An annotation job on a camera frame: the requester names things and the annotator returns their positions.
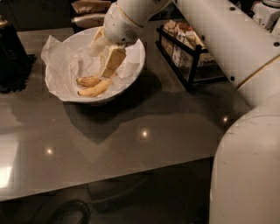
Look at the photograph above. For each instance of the left spotted yellow banana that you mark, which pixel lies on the left spotted yellow banana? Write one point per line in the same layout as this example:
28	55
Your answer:
88	82

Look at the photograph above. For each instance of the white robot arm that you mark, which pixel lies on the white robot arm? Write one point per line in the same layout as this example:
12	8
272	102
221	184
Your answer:
245	182

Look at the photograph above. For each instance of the black mat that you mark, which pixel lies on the black mat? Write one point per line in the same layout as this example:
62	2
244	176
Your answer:
19	80

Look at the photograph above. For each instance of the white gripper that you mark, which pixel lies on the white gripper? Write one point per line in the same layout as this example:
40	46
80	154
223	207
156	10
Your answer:
119	28

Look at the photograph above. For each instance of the cream tea packets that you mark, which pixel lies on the cream tea packets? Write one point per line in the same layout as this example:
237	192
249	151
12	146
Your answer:
192	38

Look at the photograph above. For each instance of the white paper liner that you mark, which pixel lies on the white paper liner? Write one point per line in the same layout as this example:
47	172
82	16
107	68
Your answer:
62	70

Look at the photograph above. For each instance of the white bowl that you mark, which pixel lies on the white bowl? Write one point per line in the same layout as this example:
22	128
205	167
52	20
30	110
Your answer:
132	58

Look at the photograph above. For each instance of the brown paper bag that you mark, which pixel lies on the brown paper bag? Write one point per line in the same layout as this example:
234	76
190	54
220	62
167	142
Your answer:
90	6

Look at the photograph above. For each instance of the black wire condiment rack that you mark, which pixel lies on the black wire condiment rack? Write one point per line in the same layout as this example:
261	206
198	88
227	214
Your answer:
192	65

